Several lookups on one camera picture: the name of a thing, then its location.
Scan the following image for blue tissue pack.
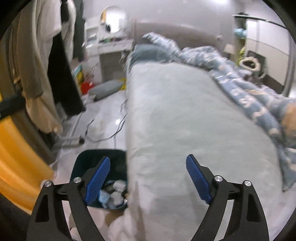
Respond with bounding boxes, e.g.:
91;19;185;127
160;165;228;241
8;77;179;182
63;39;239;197
98;189;110;209

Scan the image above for dark teal trash bin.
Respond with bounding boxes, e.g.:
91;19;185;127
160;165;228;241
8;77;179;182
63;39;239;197
70;149;127;210

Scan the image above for yellow object at lower left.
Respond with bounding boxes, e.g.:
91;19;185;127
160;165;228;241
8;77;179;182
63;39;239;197
0;117;54;214

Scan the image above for grey floor cushion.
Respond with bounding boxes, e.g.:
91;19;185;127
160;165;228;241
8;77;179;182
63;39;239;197
88;80;124;101

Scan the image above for red box on floor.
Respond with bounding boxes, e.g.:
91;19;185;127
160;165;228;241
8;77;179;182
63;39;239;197
80;81;96;95

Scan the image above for blue patterned fleece blanket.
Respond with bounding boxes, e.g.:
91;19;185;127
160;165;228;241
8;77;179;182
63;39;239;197
143;32;295;191

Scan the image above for white cat bed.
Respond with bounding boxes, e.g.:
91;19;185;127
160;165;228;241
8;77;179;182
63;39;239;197
239;56;261;73

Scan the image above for hanging clothes on rack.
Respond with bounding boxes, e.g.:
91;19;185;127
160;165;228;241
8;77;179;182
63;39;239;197
0;0;87;163

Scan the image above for white bedside lamp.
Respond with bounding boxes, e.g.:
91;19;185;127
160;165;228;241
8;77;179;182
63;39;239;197
223;44;235;55

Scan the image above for blue-grey pillow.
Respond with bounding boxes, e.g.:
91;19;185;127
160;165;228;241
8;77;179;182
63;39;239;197
127;44;171;68

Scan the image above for white vanity desk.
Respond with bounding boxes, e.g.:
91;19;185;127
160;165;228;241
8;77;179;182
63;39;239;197
83;16;134;84

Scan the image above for grey padded headboard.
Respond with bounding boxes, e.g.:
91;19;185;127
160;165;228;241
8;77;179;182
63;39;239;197
129;20;221;49

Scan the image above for blue plush on shelf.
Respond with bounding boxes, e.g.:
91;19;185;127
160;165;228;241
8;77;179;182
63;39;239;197
234;28;247;39

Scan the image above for white wardrobe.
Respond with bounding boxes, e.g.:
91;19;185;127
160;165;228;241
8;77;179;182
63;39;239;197
233;13;294;93

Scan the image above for round vanity mirror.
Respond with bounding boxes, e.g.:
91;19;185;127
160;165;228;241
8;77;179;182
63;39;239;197
100;6;127;34

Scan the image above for white clothes rack frame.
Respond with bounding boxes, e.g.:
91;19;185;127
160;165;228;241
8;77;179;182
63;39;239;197
60;94;91;148

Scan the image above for black floor cable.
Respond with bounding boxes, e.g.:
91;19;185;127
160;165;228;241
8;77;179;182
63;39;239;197
84;99;129;143

